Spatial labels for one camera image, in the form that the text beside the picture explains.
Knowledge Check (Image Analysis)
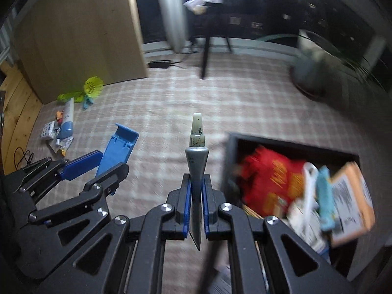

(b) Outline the red snack packet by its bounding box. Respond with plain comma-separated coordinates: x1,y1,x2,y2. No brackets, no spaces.
239,147,308,218

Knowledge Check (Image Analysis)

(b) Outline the grey curtain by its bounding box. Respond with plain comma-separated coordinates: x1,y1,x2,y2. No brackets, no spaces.
155,0,190,54

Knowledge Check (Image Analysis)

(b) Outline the blue plastic phone stand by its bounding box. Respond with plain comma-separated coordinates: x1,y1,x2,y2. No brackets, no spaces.
96,123,140,196

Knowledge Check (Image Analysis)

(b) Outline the crumpled plastic bag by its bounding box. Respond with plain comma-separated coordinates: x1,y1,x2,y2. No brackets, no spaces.
184,0,224,14

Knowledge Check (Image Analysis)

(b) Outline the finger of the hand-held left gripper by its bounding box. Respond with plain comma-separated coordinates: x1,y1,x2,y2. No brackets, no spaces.
18,162,130,279
14,149,104,203

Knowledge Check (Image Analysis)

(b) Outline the yellow green sachet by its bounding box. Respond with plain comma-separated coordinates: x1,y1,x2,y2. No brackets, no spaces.
55,136,74,157

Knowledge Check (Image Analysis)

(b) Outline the grey plant pot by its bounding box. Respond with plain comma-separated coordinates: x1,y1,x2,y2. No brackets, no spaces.
289,29,343,100

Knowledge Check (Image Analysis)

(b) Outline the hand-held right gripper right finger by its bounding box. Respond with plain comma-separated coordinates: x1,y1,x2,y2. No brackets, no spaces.
200,174,354,294

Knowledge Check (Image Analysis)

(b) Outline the green potted plant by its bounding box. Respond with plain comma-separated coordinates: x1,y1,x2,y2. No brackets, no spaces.
297,31,386,89

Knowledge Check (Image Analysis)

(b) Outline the white and blue bottle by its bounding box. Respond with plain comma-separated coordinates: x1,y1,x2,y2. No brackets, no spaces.
58,97,75,140

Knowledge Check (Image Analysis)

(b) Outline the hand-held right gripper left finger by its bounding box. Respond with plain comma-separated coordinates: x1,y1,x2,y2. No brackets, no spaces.
40,174,193,294

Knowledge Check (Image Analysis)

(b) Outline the orange cardboard box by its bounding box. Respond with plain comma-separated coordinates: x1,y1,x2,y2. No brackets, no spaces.
329,161,377,248

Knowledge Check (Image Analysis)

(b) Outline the black cable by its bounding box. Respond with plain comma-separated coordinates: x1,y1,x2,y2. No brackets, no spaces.
14,147,36,172

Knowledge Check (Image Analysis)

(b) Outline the white patterned tissue packet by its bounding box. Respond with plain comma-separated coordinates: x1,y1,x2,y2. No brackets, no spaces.
41,121,56,141

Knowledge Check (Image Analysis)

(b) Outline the grey white ointment tube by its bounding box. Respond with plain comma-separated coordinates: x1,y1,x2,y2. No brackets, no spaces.
184,113,210,251

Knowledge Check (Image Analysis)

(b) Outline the plaid rug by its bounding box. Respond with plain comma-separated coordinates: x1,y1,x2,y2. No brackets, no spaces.
6,49,362,294

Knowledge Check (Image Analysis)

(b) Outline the yellow shuttlecock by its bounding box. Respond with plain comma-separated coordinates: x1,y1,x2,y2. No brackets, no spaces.
83,77,105,97

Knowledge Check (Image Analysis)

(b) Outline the wooden cabinet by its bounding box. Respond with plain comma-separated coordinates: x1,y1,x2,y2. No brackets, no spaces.
12,0,149,105

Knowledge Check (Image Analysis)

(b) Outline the white paper packet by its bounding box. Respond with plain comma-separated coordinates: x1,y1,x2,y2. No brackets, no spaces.
288,162,330,253

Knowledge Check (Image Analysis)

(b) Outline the black storage box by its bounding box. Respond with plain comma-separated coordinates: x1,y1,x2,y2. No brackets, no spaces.
222,132,362,279

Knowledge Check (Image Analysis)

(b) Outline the fruit print hand cream tube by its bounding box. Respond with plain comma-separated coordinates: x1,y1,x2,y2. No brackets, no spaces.
315,165,337,232

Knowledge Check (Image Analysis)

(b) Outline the black tripod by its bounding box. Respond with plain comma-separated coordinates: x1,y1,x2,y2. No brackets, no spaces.
190,1,233,80

